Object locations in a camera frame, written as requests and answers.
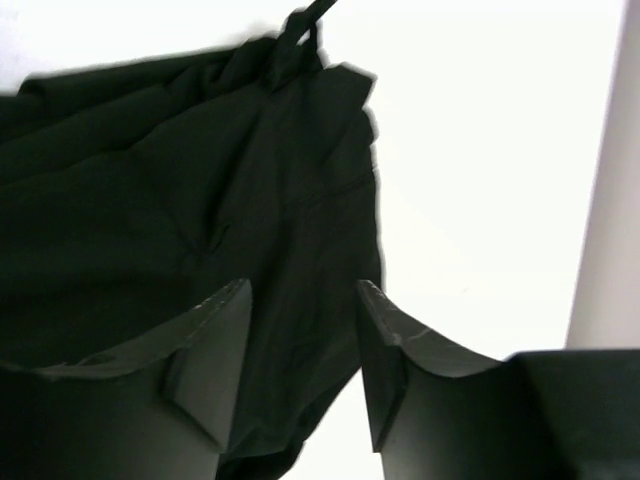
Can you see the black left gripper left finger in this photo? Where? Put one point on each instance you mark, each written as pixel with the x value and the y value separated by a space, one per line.
pixel 156 406

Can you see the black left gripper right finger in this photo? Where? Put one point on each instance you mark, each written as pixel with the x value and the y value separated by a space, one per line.
pixel 438 410

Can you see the black trousers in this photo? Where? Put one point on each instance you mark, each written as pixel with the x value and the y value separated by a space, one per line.
pixel 131 194

